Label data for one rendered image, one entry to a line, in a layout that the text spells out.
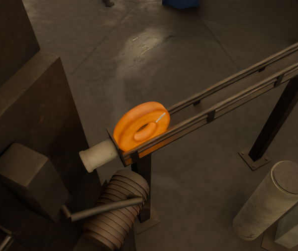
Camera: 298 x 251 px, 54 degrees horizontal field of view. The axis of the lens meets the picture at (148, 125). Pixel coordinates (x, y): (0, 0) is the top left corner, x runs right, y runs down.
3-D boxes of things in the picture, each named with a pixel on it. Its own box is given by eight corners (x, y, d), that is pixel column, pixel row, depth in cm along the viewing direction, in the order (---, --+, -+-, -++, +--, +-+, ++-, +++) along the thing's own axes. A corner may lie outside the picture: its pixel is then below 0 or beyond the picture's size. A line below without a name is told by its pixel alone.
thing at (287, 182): (228, 233, 129) (267, 185, 87) (236, 209, 135) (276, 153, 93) (255, 245, 126) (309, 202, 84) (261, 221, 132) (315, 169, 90)
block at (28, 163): (25, 207, 79) (-17, 167, 59) (43, 183, 83) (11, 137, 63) (56, 225, 76) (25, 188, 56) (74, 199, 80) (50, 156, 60)
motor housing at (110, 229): (100, 263, 122) (73, 225, 78) (126, 216, 133) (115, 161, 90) (127, 279, 119) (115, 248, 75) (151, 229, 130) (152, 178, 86)
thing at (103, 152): (82, 159, 79) (76, 148, 74) (112, 143, 81) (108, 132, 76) (91, 176, 76) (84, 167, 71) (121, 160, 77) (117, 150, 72)
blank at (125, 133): (135, 147, 85) (141, 156, 84) (101, 137, 72) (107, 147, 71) (172, 110, 82) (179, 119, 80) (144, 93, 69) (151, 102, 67)
